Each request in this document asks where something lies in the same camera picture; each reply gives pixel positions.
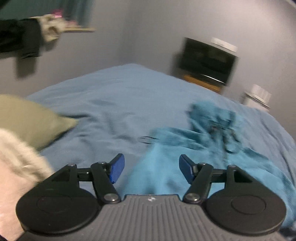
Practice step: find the light blue bed blanket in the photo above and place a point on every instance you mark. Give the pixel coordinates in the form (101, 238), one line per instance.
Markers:
(116, 109)

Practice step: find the olive green pillow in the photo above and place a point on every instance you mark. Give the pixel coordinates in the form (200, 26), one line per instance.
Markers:
(31, 122)

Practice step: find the black television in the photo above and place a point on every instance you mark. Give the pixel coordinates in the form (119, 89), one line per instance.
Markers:
(206, 61)

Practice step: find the black hanging garment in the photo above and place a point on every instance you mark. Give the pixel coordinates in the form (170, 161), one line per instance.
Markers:
(23, 37)

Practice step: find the wooden tv stand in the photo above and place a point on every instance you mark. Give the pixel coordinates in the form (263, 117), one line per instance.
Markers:
(209, 86)

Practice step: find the white fluffy blanket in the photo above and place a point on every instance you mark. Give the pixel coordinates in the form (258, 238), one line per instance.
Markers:
(22, 168)

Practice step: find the white wifi router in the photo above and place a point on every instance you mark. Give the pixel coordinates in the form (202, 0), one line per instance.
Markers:
(261, 94)

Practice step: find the pink items on sill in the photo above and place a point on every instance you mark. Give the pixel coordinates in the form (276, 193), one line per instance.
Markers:
(57, 13)

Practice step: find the wooden window sill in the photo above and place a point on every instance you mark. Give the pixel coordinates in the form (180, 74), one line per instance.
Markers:
(79, 29)

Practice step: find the teal window curtain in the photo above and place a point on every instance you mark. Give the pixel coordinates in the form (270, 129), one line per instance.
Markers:
(79, 11)

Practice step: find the teal blue hooded jacket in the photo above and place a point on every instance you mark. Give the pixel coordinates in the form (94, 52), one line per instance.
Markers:
(248, 138)

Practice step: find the cream hanging garment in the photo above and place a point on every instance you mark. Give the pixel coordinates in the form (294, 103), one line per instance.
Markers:
(51, 27)

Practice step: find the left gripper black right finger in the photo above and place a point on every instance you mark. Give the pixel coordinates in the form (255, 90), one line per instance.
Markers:
(232, 199)

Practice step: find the white wall power strip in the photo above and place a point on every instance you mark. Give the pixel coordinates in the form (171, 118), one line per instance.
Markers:
(224, 44)

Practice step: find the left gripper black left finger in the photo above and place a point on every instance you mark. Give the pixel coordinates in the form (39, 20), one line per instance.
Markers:
(70, 198)

